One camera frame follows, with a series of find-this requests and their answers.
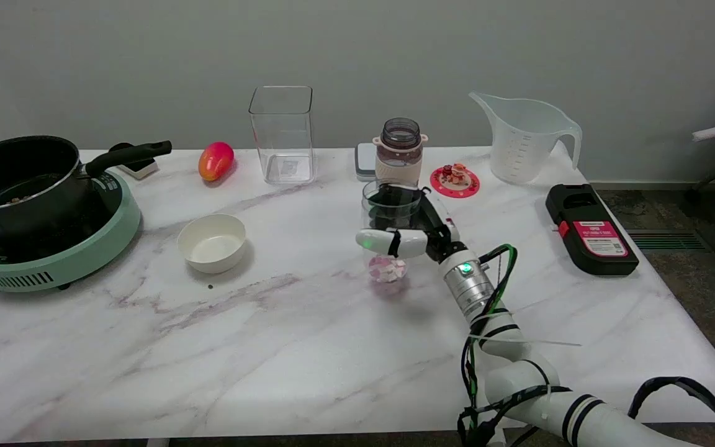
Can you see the white bowl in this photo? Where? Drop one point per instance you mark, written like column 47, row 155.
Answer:
column 211, row 243

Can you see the small black white gadget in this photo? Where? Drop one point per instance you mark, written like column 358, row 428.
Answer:
column 140, row 167

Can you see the pink white candy cubes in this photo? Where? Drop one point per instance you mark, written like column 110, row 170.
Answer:
column 387, row 269

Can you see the black box with red label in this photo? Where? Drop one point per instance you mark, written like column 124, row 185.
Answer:
column 590, row 230

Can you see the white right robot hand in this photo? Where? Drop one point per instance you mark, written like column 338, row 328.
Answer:
column 407, row 243

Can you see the clear square plastic container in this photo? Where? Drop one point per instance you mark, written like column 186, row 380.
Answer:
column 283, row 139

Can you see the large translucent measuring jug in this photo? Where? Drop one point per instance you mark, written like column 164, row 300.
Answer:
column 522, row 146

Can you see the small clear measuring cup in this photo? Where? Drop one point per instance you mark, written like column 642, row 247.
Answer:
column 390, row 208

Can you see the floor vent grille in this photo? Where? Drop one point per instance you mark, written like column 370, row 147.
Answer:
column 665, row 240

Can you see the red yellow mango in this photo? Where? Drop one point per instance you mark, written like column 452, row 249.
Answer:
column 215, row 161

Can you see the green induction cooker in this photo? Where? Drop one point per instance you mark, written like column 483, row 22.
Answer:
column 84, row 251

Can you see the grey white kitchen scale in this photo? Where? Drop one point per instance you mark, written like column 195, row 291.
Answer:
column 365, row 161

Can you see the red coaster with figurines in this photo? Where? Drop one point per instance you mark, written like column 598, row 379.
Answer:
column 454, row 181

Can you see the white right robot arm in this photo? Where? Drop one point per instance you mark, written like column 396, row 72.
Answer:
column 519, row 338

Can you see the clear bottle with beige sleeve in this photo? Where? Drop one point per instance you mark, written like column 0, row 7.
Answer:
column 400, row 162

